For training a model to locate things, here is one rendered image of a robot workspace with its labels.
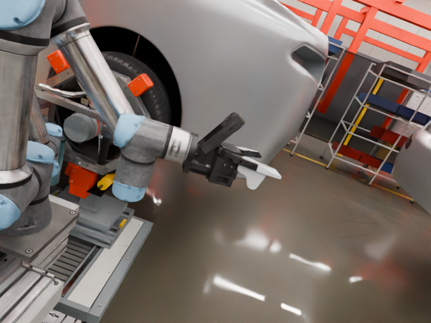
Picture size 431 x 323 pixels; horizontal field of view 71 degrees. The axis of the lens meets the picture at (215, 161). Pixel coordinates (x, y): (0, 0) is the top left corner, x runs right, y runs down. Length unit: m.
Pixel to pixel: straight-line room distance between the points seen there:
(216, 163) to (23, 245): 0.55
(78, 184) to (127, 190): 1.15
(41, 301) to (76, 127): 0.83
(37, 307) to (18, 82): 0.54
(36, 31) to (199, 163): 0.38
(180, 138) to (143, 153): 0.08
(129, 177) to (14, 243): 0.39
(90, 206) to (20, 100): 1.45
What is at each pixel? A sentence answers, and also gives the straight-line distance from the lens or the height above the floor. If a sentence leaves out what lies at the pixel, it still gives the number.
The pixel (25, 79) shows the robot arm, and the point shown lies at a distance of 0.66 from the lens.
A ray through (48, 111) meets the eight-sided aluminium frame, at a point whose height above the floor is 0.82.
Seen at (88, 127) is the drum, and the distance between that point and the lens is 1.50.
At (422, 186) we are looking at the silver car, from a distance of 2.99.
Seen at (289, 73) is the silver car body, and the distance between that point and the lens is 1.64.
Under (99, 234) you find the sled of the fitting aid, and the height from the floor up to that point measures 0.17.
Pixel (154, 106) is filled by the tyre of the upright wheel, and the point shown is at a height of 1.02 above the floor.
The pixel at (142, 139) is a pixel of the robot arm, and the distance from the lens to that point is 0.62.
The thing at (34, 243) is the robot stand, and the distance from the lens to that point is 0.94.
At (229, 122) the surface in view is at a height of 1.30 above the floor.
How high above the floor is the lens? 1.46
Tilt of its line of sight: 22 degrees down
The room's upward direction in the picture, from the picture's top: 21 degrees clockwise
